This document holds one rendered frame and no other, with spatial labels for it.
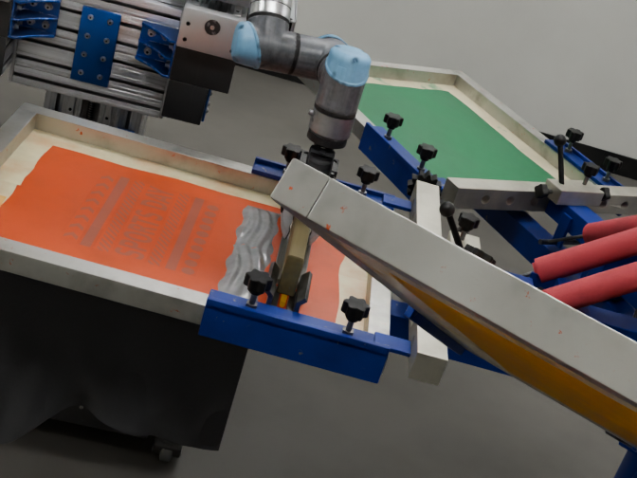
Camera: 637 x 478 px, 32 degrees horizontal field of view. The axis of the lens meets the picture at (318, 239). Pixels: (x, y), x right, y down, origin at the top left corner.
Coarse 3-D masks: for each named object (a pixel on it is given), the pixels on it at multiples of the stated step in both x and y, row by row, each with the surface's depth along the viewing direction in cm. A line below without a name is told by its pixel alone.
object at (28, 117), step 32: (0, 128) 212; (32, 128) 223; (64, 128) 224; (96, 128) 224; (0, 160) 204; (160, 160) 225; (192, 160) 225; (224, 160) 227; (0, 256) 175; (32, 256) 175; (64, 256) 177; (96, 288) 176; (128, 288) 176; (160, 288) 177; (384, 288) 197; (192, 320) 177; (384, 320) 187
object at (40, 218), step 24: (24, 192) 200; (0, 216) 190; (24, 216) 192; (48, 216) 194; (72, 216) 197; (24, 240) 185; (48, 240) 187; (216, 240) 203; (120, 264) 187; (144, 264) 189; (216, 264) 196; (192, 288) 186; (216, 288) 188; (312, 288) 197; (336, 288) 200; (312, 312) 190; (336, 312) 192
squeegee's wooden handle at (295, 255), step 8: (296, 224) 194; (296, 232) 191; (304, 232) 192; (288, 240) 201; (296, 240) 188; (304, 240) 189; (288, 248) 186; (296, 248) 186; (304, 248) 187; (288, 256) 183; (296, 256) 183; (304, 256) 185; (288, 264) 184; (296, 264) 184; (288, 272) 185; (296, 272) 184; (280, 280) 186; (288, 280) 185; (296, 280) 185; (280, 288) 186; (288, 288) 186
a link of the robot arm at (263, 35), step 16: (256, 0) 194; (272, 0) 194; (288, 0) 196; (256, 16) 194; (272, 16) 193; (288, 16) 196; (240, 32) 192; (256, 32) 192; (272, 32) 193; (288, 32) 195; (240, 48) 192; (256, 48) 192; (272, 48) 192; (288, 48) 193; (256, 64) 194; (272, 64) 194; (288, 64) 194
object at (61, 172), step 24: (48, 168) 211; (72, 168) 213; (96, 168) 216; (120, 168) 219; (48, 192) 202; (72, 192) 205; (192, 192) 218; (216, 192) 221; (240, 216) 214; (312, 264) 205; (336, 264) 208
